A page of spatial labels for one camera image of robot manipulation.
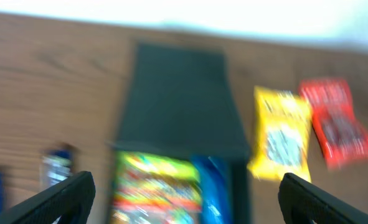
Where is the colourful gummy candy bag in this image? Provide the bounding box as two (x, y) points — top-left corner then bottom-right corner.
(110, 151), (202, 224)

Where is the red Hacks candy bag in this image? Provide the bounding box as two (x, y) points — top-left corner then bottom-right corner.
(299, 78), (368, 169)

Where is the purple Dairy Milk bar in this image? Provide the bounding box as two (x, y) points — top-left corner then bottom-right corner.
(40, 142), (75, 190)

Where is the dark green open box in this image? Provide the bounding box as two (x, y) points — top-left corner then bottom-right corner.
(110, 42), (252, 223)

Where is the blue cookie pack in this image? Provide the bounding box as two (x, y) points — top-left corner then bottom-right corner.
(191, 156), (233, 224)

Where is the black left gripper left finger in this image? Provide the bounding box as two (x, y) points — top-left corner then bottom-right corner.
(0, 171), (96, 224)

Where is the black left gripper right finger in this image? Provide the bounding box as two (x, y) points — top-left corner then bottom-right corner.
(278, 173), (368, 224)

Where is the yellow Hacks candy bag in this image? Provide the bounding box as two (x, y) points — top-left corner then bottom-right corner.
(247, 86), (313, 182)

